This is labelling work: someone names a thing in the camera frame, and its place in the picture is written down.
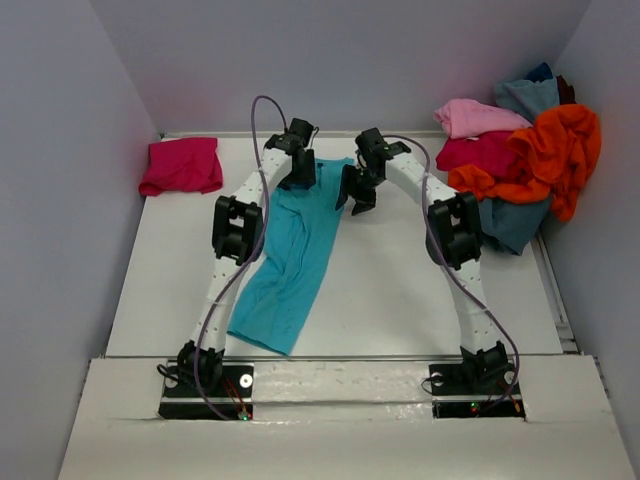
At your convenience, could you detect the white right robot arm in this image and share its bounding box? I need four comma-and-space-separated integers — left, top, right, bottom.
336, 128, 513, 395

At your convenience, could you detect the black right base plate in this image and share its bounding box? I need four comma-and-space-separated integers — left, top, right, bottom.
421, 363, 526, 419

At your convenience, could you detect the orange t-shirt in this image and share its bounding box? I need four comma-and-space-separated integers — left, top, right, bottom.
448, 104, 602, 222

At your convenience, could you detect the grey-blue t-shirt at back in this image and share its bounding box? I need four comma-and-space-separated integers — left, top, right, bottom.
493, 78, 560, 123

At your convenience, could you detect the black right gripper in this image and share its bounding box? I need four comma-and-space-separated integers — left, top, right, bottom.
335, 164, 383, 216

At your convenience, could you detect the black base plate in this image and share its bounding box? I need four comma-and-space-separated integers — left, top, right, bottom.
158, 362, 255, 421
421, 363, 526, 419

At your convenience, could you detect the folded magenta t-shirt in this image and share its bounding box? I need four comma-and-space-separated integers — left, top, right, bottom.
138, 137, 224, 197

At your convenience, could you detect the magenta t-shirt in pile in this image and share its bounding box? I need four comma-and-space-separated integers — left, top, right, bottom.
436, 131, 516, 176

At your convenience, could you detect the dark blue t-shirt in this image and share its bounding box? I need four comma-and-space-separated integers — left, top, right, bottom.
524, 62, 554, 83

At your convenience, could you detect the pink t-shirt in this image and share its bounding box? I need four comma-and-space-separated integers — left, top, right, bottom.
433, 99, 532, 139

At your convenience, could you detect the maroon t-shirt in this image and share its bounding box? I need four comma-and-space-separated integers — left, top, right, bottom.
556, 75, 576, 105

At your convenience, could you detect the slate blue t-shirt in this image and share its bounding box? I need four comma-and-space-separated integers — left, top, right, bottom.
479, 196, 551, 256

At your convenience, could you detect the turquoise t-shirt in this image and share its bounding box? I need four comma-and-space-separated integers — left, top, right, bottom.
227, 158, 353, 355

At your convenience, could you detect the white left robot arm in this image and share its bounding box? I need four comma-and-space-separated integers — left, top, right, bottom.
177, 118, 316, 395

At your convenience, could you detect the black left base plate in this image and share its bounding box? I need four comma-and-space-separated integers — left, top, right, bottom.
158, 362, 255, 421

